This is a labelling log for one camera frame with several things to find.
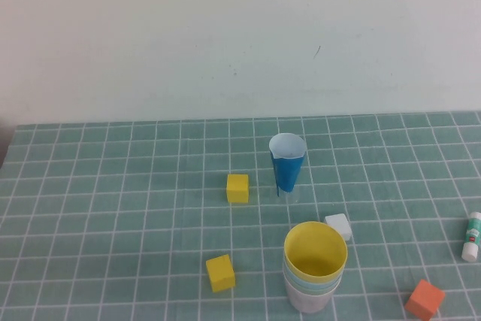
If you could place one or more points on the yellow plastic cup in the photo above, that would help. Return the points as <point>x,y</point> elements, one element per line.
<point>315,264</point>

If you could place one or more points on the light blue plastic cup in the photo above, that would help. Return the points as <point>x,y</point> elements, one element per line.
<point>313,283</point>

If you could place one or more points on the green plastic cup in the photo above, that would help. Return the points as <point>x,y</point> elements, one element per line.
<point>313,290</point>

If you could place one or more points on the yellow foam cube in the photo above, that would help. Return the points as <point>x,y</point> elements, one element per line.
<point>221,274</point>
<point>237,185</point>

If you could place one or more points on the blue paper cone cup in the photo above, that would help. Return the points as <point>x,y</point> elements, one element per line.
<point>287,170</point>

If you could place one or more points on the clear plastic cone stand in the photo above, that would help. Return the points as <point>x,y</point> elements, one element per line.
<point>291,197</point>

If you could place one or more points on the white foam cube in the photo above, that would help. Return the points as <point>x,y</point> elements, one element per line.
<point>340,222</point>

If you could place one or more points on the green checkered tablecloth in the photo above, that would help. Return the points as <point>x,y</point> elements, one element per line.
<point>112,185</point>

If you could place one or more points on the pink plastic cup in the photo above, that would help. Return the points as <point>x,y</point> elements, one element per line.
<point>308,304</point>

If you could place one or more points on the orange foam cube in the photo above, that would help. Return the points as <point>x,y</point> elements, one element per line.
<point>424,300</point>

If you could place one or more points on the white green glue stick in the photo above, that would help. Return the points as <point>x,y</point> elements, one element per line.
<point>471,238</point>

